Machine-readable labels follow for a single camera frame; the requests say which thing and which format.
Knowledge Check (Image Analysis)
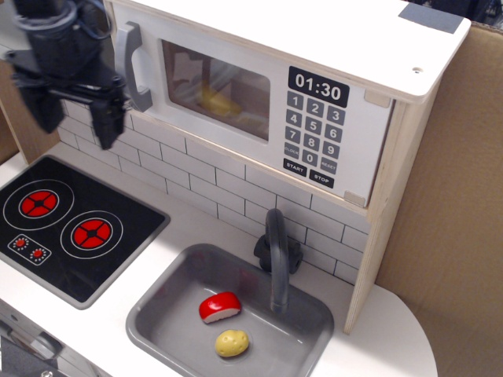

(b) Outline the grey range hood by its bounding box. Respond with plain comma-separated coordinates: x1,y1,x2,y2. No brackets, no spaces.
0,0,115,60

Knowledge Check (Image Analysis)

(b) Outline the dark grey toy faucet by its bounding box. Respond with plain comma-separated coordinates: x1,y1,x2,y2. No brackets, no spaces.
254,208,303,314

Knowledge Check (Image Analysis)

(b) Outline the grey oven front handle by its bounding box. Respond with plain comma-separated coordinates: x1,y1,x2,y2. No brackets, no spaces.
1,300,110,376

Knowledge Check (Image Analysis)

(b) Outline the brown cardboard panel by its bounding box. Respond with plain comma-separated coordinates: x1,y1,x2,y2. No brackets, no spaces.
377,24,502,376

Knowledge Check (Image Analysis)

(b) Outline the yellow toy potato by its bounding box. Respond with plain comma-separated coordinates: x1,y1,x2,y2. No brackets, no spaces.
215,329,249,357

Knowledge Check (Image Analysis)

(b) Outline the yellow toy banana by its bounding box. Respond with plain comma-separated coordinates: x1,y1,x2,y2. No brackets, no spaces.
199,83,242,116

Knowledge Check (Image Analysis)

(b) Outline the grey toy sink basin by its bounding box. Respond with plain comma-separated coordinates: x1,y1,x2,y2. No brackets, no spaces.
127,244,334,376

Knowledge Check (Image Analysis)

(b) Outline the black toy stovetop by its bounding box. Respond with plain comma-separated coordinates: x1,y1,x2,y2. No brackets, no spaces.
1,156,170,309

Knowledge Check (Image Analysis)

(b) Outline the grey tape patch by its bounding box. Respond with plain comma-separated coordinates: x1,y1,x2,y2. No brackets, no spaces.
398,2,464,34

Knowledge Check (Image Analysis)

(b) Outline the white toy microwave door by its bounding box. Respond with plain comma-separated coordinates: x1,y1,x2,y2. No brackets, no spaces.
112,1,394,207

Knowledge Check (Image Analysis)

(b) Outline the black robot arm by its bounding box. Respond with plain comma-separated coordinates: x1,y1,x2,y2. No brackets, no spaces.
6,1,127,150

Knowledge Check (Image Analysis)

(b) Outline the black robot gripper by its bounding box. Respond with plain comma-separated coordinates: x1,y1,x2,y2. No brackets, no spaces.
6,23,126,150

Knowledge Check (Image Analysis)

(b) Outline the wooden toy microwave cabinet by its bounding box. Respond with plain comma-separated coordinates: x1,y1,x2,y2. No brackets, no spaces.
125,1,470,332

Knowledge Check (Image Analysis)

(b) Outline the red toy cheese wedge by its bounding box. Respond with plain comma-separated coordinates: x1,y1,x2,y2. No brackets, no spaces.
199,291,242,324

